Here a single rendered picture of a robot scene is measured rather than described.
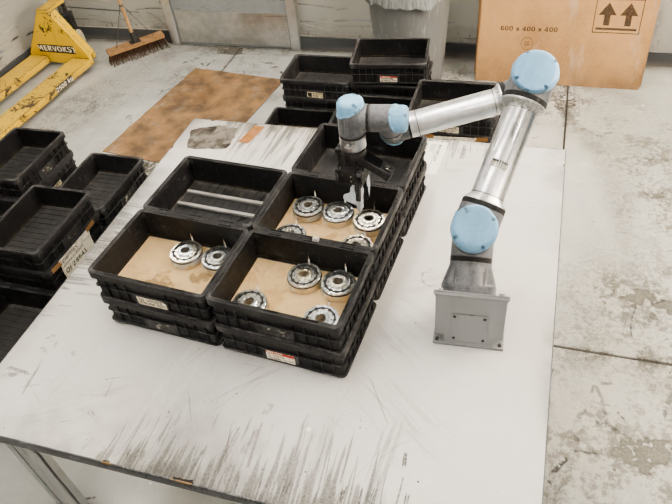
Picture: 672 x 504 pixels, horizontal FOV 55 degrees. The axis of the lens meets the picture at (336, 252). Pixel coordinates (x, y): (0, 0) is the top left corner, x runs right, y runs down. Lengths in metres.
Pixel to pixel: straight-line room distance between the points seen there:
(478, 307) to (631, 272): 1.53
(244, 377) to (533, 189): 1.24
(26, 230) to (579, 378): 2.38
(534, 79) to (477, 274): 0.52
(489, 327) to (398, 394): 0.31
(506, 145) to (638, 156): 2.27
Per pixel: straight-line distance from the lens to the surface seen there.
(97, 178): 3.42
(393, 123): 1.75
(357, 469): 1.70
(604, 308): 3.03
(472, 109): 1.87
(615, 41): 4.46
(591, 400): 2.72
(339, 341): 1.71
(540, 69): 1.74
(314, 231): 2.08
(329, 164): 2.35
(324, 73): 3.89
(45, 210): 3.14
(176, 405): 1.90
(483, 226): 1.65
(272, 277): 1.95
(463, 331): 1.85
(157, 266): 2.10
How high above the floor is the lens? 2.20
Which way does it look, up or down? 43 degrees down
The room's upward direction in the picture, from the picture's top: 7 degrees counter-clockwise
